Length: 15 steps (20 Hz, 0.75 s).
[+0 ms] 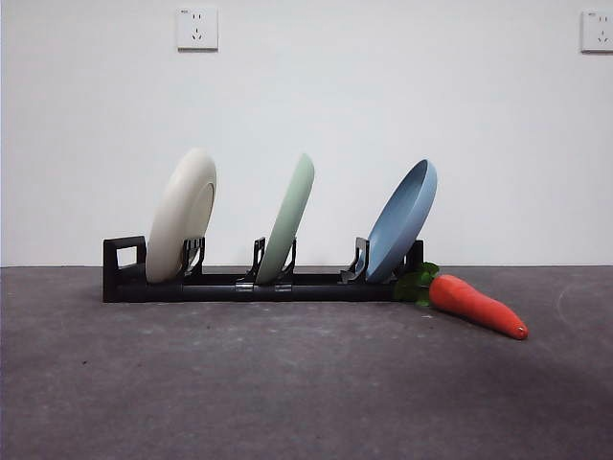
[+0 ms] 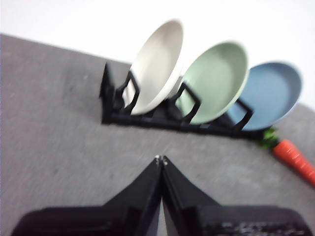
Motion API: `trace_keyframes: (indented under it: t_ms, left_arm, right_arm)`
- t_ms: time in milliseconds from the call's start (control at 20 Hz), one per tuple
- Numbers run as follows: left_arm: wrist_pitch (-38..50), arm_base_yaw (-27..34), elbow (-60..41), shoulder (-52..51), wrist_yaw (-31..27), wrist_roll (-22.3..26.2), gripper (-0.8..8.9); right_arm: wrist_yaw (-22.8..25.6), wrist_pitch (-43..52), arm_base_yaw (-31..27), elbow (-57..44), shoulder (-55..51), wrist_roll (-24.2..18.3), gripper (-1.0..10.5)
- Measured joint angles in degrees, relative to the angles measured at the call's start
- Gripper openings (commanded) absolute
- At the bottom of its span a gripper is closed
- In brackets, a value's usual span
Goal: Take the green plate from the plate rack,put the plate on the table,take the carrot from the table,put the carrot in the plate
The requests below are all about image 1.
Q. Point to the green plate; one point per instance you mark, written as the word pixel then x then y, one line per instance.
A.
pixel 287 215

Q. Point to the orange carrot with green leaves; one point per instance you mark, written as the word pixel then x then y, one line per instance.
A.
pixel 469 302

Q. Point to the blue plate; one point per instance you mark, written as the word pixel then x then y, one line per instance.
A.
pixel 397 230

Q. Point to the black plate rack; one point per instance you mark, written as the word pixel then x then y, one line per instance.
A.
pixel 215 291

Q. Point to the white plate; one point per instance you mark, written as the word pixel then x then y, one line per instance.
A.
pixel 177 215

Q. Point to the white wall socket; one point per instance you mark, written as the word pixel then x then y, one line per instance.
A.
pixel 197 29
pixel 598 31

